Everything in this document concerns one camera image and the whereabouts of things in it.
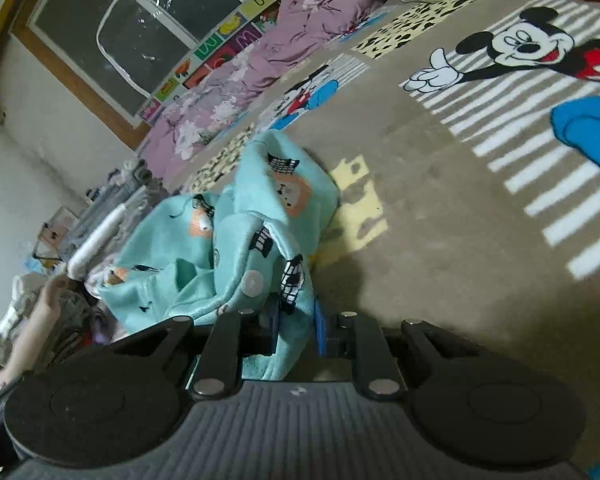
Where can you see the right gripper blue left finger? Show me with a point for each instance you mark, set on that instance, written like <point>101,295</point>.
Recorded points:
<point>248,330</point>

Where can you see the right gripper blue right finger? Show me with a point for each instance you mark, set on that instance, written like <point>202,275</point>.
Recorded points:
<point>336,333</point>

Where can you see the teal patterned children's garment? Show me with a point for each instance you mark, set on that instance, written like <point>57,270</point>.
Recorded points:
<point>205,254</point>

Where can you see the grey folded blanket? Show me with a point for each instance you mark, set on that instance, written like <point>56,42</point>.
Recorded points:
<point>119,188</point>

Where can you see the white rolled towel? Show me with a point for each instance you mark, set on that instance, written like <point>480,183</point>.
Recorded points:
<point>86,255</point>

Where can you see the brown Mickey Mouse blanket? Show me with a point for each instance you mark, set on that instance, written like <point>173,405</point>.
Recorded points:
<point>462,207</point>

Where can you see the beige folded blanket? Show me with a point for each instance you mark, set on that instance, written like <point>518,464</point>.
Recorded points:
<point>31,341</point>

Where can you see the purple floral quilt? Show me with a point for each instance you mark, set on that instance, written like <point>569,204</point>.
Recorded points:
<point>213,100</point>

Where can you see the wooden framed window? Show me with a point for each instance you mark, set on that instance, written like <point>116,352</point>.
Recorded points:
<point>108,53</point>

